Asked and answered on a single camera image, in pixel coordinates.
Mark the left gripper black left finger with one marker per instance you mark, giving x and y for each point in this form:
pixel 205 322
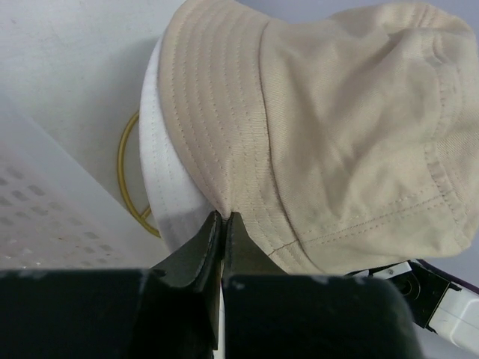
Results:
pixel 168 311

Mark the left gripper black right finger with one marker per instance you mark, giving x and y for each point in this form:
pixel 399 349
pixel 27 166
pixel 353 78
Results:
pixel 270 314

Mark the white bucket hat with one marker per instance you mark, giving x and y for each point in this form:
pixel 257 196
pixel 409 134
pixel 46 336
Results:
pixel 178 206

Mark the beige bucket hat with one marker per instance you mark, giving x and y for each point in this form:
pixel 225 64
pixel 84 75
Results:
pixel 345 144

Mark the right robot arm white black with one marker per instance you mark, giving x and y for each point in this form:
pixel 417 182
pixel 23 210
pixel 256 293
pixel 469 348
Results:
pixel 440 302

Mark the white plastic basket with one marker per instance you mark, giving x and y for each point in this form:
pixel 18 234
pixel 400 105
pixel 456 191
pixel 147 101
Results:
pixel 54 214

